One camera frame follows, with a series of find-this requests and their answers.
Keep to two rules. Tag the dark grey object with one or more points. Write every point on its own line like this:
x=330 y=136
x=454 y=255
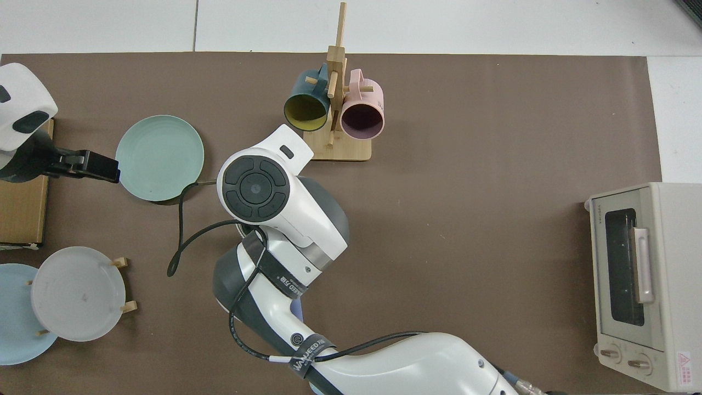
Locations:
x=694 y=8

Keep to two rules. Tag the light blue plate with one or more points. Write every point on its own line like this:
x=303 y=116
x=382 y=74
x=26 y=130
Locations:
x=16 y=329

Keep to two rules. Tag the pale green plate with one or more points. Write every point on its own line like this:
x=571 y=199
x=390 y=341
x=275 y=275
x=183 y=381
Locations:
x=164 y=159

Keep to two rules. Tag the brown table cloth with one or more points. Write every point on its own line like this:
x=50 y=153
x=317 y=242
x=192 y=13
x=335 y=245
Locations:
x=466 y=274

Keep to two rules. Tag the dark teal cup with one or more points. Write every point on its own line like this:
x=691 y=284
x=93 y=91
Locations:
x=304 y=109

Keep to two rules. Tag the white plate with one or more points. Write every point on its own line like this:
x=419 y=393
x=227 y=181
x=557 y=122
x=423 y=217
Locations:
x=77 y=293

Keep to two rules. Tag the pale toaster oven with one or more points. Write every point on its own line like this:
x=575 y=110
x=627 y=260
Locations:
x=674 y=274

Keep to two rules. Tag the wooden cup stand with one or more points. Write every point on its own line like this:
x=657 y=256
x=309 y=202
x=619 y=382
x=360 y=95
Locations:
x=351 y=153

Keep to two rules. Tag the wooden plate rack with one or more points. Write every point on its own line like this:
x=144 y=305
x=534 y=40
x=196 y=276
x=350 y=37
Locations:
x=130 y=306

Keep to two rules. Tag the pink cup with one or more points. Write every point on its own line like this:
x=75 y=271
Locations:
x=362 y=120

